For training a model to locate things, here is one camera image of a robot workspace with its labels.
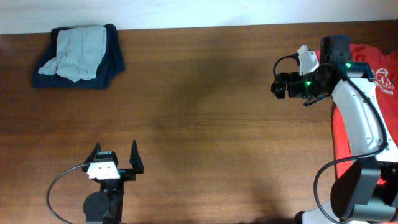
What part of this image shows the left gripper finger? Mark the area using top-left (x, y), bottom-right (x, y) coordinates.
top-left (129, 140), bottom-right (144, 174)
top-left (84, 142), bottom-right (101, 164)

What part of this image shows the light blue t-shirt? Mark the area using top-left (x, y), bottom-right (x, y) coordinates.
top-left (39, 26), bottom-right (107, 82)

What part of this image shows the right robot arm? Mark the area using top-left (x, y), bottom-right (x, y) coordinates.
top-left (271, 35), bottom-right (397, 223)

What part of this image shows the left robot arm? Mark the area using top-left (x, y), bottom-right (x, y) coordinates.
top-left (82, 141), bottom-right (144, 224)

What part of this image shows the red printed t-shirt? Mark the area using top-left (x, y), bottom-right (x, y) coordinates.
top-left (331, 44), bottom-right (397, 159)

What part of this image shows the navy blue folded garment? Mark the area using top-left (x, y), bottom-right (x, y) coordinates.
top-left (31, 24), bottom-right (125, 89)

